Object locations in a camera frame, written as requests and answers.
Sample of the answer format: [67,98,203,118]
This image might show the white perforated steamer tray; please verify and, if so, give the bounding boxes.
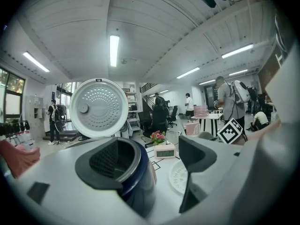
[168,159,188,196]

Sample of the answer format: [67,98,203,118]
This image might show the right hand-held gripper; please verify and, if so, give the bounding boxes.
[217,117,244,145]

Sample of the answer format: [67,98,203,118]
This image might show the person's right forearm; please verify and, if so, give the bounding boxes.
[243,120,282,142]

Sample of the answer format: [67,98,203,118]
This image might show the white chair with pink cushion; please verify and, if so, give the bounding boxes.
[185,122,202,137]

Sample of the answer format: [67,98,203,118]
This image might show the pink cloth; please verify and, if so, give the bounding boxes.
[0,139,41,179]

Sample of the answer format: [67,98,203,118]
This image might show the black office chair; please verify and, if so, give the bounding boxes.
[137,111,154,139]
[166,105,179,128]

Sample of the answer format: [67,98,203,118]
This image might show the white dome backpack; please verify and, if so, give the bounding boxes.
[233,80,251,104]

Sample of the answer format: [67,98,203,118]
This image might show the white shelving unit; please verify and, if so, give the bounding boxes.
[126,88,141,135]

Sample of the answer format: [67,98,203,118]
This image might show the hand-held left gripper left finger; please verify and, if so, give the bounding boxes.
[75,138,124,190]

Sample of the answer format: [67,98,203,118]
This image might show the black-framed window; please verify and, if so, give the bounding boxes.
[0,67,26,124]

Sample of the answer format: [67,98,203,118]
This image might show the white table with black legs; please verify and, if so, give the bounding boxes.
[191,112,224,138]

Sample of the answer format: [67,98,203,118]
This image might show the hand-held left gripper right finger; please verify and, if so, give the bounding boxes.
[178,135,218,214]

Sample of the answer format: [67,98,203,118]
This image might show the potted pink flowers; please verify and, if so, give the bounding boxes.
[149,130,167,147]

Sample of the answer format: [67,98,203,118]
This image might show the white table with black lines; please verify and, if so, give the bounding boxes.
[63,137,188,196]

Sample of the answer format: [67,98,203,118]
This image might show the clothes rack with dark garments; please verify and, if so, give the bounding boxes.
[0,120,31,145]

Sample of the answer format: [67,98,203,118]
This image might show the grey-green shell chair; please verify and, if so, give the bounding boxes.
[198,131,219,142]

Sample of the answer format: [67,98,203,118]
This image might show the pink boxes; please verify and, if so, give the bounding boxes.
[193,105,209,117]

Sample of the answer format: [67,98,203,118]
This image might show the person's grey printed shirt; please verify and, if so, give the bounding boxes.
[257,10,297,89]

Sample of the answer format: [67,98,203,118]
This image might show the dark blue rice cooker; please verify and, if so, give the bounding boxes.
[69,78,157,218]

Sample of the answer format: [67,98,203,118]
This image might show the grey lockers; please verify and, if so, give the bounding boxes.
[25,95,45,140]

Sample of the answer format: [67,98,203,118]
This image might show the black staircase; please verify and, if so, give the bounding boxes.
[140,83,160,113]

